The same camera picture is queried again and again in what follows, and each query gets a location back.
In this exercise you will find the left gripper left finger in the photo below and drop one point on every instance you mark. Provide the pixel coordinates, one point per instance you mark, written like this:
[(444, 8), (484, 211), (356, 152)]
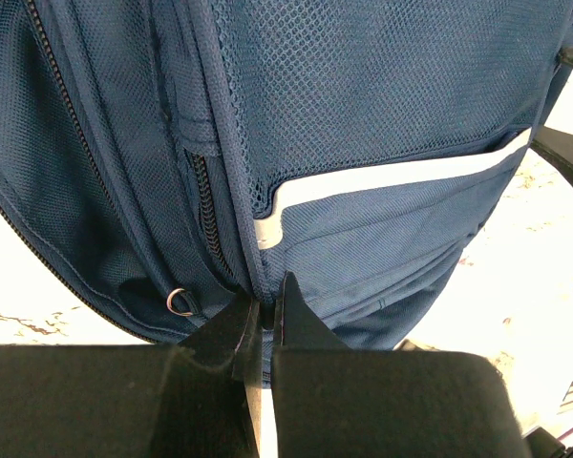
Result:
[(197, 398)]

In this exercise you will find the navy blue student backpack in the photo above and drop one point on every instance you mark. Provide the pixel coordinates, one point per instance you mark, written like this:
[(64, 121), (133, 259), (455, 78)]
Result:
[(159, 156)]

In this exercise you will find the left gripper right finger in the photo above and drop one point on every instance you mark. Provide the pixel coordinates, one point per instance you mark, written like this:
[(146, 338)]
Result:
[(334, 401)]

